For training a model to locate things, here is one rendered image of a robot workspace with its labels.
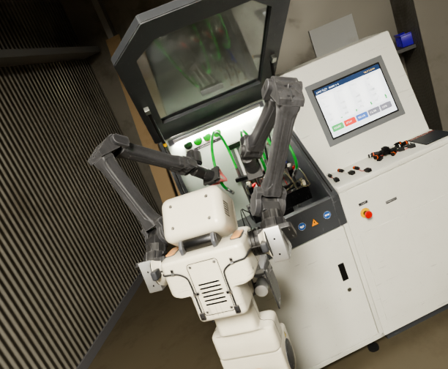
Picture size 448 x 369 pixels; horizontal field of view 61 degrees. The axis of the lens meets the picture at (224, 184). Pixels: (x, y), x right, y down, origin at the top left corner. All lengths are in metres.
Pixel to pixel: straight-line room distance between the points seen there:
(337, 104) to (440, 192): 0.69
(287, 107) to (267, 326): 0.70
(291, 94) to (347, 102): 1.10
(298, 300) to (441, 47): 2.49
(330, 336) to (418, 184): 0.91
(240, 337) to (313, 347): 0.93
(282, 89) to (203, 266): 0.56
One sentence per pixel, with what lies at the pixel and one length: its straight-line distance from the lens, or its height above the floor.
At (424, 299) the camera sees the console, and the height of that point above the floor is 0.17.
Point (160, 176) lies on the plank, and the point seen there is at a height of 0.90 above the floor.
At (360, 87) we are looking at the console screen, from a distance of 2.25.
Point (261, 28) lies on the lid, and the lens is 1.76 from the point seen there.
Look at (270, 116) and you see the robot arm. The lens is 1.27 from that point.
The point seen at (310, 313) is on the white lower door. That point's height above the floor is 0.41.
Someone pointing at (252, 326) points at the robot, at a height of 0.93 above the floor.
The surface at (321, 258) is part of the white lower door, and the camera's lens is 1.99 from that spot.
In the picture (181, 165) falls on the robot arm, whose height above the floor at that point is 1.40.
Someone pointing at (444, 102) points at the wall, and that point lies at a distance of 3.80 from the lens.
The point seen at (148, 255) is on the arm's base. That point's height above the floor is 1.23.
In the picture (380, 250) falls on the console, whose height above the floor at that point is 0.57.
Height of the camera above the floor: 1.70
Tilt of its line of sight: 16 degrees down
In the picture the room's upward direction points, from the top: 22 degrees counter-clockwise
